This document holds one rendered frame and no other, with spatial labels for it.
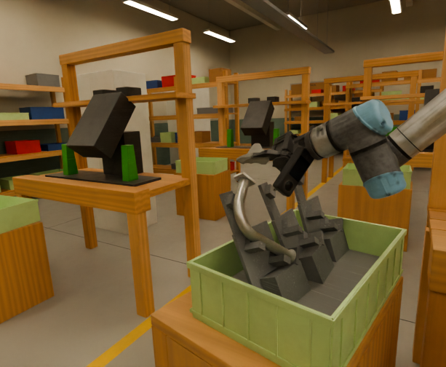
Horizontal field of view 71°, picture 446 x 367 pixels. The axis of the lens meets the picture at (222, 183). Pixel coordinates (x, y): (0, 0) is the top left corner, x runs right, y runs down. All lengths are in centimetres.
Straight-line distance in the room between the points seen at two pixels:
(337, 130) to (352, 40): 1105
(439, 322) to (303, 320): 73
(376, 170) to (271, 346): 45
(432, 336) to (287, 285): 65
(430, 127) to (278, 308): 51
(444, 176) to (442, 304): 68
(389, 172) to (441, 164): 111
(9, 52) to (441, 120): 694
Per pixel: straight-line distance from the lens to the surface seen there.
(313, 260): 101
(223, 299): 85
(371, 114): 68
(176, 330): 94
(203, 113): 641
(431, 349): 143
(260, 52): 1263
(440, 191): 182
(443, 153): 179
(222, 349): 87
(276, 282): 88
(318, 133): 73
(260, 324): 80
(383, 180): 70
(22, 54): 731
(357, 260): 121
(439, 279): 130
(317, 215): 111
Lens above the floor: 135
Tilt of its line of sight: 12 degrees down
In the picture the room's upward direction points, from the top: 2 degrees counter-clockwise
